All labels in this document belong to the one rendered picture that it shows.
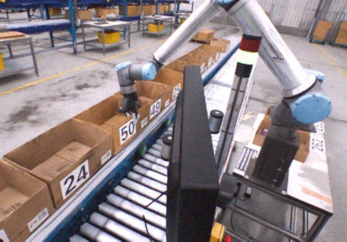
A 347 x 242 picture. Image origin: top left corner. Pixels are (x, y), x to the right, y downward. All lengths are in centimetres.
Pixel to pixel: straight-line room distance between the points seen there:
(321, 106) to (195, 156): 83
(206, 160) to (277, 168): 117
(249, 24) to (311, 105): 42
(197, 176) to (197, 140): 7
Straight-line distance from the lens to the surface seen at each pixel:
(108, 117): 162
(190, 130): 35
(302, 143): 209
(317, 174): 183
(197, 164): 28
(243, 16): 97
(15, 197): 123
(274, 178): 150
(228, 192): 92
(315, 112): 108
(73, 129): 141
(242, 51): 61
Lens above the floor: 174
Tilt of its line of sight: 29 degrees down
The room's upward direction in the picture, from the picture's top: 6 degrees clockwise
